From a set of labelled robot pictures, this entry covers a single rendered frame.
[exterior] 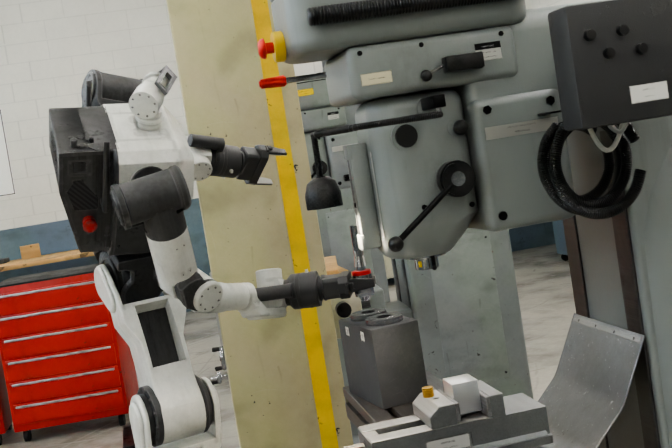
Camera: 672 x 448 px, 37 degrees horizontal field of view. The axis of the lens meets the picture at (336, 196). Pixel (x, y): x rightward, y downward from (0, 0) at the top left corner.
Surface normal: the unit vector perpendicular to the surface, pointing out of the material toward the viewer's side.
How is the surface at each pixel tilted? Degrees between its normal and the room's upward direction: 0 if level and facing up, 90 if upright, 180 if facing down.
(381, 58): 90
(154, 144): 34
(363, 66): 90
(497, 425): 90
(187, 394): 60
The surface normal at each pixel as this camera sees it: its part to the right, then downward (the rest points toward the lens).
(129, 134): 0.15, -0.83
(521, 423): 0.19, 0.02
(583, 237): -0.97, 0.16
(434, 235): 0.25, 0.48
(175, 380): 0.35, -0.51
